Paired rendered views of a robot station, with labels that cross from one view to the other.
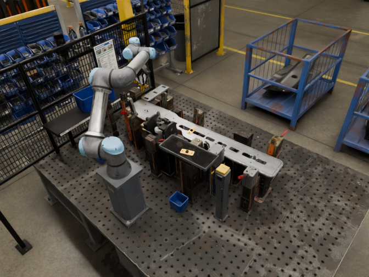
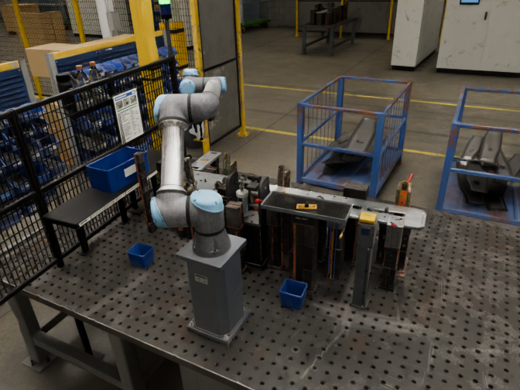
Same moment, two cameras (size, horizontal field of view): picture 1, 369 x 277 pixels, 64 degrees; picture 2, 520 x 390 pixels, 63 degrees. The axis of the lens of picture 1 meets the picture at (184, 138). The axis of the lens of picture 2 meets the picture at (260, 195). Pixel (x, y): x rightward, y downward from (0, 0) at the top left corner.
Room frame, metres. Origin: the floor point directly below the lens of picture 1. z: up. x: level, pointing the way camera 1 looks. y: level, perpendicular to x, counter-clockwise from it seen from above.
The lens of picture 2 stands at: (-0.06, 0.62, 2.06)
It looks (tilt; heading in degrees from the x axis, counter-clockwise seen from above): 28 degrees down; 343
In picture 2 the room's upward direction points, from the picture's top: 2 degrees counter-clockwise
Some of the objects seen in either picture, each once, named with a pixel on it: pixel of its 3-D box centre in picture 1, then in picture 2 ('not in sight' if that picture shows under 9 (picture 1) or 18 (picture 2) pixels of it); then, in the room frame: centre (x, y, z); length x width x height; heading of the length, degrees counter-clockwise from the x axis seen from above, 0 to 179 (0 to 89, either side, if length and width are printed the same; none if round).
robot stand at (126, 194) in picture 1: (125, 191); (216, 285); (1.31, 0.42, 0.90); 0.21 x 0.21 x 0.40; 45
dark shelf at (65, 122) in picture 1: (95, 105); (120, 183); (2.21, 0.75, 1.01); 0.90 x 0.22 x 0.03; 139
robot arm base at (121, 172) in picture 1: (117, 164); (210, 235); (1.31, 0.42, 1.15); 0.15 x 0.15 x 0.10
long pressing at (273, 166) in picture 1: (194, 131); (286, 195); (1.77, -0.08, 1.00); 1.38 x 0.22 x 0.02; 49
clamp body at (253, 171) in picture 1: (248, 189); (391, 254); (1.27, -0.40, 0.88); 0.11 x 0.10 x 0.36; 139
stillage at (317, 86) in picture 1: (294, 70); (355, 136); (3.60, -1.53, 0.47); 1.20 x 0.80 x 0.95; 134
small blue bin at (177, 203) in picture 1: (178, 202); (293, 295); (1.31, 0.07, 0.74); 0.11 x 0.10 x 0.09; 49
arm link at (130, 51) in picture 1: (132, 51); (192, 85); (2.00, 0.33, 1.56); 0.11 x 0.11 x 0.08; 73
